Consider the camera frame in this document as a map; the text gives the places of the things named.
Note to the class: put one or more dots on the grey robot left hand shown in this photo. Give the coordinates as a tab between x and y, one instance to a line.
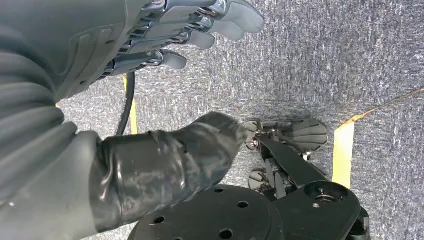
82	39

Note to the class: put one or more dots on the robot left arm ribbed sleeve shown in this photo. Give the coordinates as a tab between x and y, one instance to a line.
26	99

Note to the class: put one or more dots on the yellow floor tape strip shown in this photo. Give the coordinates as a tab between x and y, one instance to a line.
133	119

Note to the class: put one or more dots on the black round robot plate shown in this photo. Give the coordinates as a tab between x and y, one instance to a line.
205	212

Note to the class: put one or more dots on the black robot lower leg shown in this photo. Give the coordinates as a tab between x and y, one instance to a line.
291	162

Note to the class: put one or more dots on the yellow floor tape outline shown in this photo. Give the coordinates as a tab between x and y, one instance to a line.
342	155

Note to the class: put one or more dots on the black robot knee housing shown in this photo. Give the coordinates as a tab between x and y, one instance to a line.
318	215

